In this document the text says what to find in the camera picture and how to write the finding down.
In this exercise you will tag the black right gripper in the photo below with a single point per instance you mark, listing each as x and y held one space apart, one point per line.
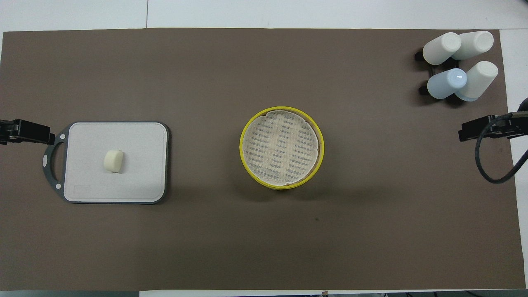
511 123

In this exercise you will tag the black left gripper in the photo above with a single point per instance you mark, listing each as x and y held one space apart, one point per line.
8 132

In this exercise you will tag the white steamed bun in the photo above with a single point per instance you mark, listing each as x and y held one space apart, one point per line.
113 161

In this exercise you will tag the yellow rimmed bamboo steamer basket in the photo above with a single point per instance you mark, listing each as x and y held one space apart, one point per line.
277 188
321 146

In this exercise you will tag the white perforated steamer liner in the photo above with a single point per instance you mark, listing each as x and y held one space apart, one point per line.
280 148

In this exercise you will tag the light blue plastic cup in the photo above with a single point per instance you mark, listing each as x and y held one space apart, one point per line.
466 98
445 83

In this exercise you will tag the white plastic cup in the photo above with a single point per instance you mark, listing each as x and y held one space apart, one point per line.
474 43
478 78
439 48

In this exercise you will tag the black cup rack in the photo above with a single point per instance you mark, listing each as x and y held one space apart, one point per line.
420 88

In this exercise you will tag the white cutting board grey rim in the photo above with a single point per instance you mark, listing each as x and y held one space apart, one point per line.
136 173

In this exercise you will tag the brown table mat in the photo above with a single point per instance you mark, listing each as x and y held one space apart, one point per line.
264 62

